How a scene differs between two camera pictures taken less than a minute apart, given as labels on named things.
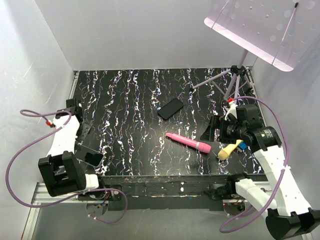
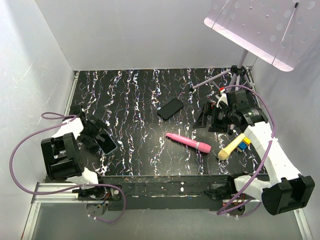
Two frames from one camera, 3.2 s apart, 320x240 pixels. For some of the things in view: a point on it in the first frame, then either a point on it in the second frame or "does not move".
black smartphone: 170,108 does not move
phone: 88,156 to 105,142
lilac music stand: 281,31 does not move
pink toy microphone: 201,146 does not move
